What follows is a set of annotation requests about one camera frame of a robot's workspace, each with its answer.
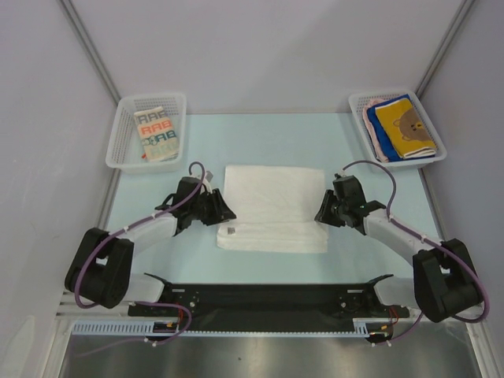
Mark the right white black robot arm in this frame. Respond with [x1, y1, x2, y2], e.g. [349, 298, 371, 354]
[315, 174, 484, 323]

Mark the white plastic basket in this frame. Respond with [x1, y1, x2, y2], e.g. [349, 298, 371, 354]
[106, 92, 187, 174]
[348, 89, 448, 173]

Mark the white towel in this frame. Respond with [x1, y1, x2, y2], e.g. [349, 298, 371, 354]
[217, 165, 328, 254]

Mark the purple cable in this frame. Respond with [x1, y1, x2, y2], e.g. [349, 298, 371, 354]
[340, 160, 491, 347]
[72, 161, 209, 358]

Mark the white slotted cable duct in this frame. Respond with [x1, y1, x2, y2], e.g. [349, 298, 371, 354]
[72, 317, 418, 339]

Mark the printed letters towel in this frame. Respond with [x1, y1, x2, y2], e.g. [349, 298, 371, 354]
[134, 106, 180, 162]

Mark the right aluminium corner post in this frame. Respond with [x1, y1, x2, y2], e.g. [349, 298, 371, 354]
[414, 0, 477, 98]

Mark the right white plastic basket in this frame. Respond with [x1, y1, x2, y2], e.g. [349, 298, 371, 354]
[348, 89, 448, 173]

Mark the aluminium corner post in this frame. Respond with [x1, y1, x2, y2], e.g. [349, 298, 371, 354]
[56, 0, 121, 105]
[414, 0, 477, 98]

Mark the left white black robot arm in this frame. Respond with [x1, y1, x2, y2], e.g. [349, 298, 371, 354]
[65, 176, 236, 315]

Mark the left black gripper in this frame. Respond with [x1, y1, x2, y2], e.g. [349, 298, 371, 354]
[189, 188, 235, 226]

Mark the left white plastic basket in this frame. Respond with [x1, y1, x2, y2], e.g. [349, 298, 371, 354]
[106, 92, 187, 174]

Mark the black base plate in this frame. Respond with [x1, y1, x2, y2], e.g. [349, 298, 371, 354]
[128, 283, 410, 333]

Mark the blue towel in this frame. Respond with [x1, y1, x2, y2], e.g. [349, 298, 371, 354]
[366, 106, 436, 162]

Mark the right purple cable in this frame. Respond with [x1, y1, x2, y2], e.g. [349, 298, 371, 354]
[340, 160, 491, 347]

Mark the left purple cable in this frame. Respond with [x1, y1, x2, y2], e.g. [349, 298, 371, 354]
[72, 161, 209, 358]

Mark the yellow brown bear towel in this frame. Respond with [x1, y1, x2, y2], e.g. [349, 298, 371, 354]
[374, 95, 437, 160]

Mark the left aluminium corner post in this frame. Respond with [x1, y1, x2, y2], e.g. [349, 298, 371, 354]
[56, 0, 121, 105]

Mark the pink towel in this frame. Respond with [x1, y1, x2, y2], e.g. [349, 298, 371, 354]
[362, 98, 389, 163]

